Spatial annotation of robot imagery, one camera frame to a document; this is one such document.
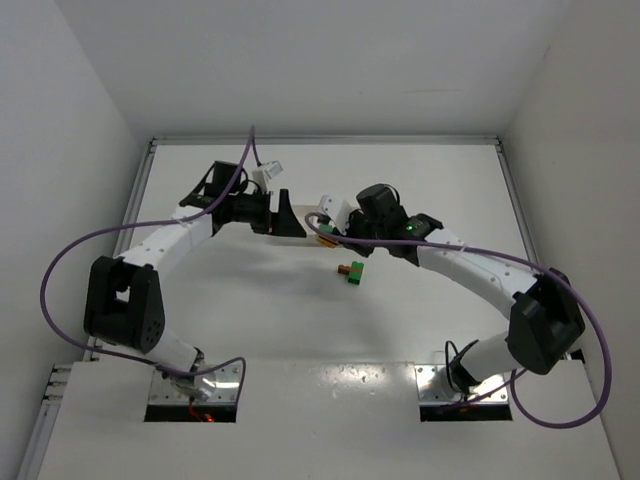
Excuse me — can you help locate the yellow lego plate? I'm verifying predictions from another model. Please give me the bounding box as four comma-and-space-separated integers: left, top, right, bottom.
316, 235, 339, 248

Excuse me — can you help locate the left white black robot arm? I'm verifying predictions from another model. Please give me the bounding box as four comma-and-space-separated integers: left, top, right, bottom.
84, 161, 306, 378

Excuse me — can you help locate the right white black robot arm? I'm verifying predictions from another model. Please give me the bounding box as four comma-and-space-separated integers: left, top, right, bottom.
346, 184, 585, 394

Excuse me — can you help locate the white three-compartment tray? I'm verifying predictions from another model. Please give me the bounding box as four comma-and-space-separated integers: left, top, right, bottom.
292, 204, 326, 246

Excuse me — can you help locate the green lego brick pair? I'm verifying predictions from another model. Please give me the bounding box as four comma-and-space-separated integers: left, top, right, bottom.
347, 261, 364, 285

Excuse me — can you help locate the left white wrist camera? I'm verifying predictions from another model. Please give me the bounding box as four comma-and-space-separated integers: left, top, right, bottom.
251, 161, 283, 192

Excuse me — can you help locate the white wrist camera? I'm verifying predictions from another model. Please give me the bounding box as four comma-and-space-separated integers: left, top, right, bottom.
317, 195, 354, 235
251, 161, 283, 192

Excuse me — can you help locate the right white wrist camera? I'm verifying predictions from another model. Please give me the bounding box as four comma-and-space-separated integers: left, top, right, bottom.
317, 195, 354, 235

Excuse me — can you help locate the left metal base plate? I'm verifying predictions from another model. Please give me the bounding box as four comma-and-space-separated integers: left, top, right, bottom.
148, 362, 244, 407

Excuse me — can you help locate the metal base plate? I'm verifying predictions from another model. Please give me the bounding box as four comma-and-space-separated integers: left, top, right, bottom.
148, 362, 244, 407
415, 363, 510, 406

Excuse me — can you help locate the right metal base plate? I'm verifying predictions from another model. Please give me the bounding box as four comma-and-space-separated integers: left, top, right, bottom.
415, 363, 510, 406

